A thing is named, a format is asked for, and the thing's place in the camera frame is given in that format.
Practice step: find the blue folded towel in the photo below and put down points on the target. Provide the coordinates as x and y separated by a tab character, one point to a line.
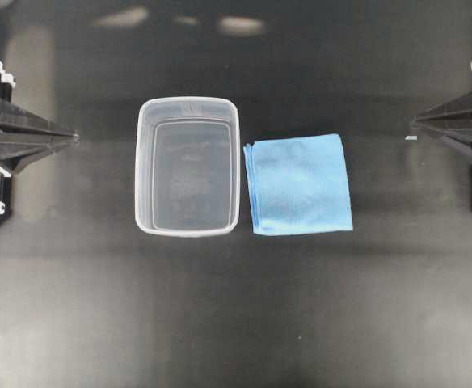
298	186

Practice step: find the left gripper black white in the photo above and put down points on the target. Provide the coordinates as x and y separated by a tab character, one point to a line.
19	151

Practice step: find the clear plastic container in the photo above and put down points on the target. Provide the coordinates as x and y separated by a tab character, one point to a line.
187	174

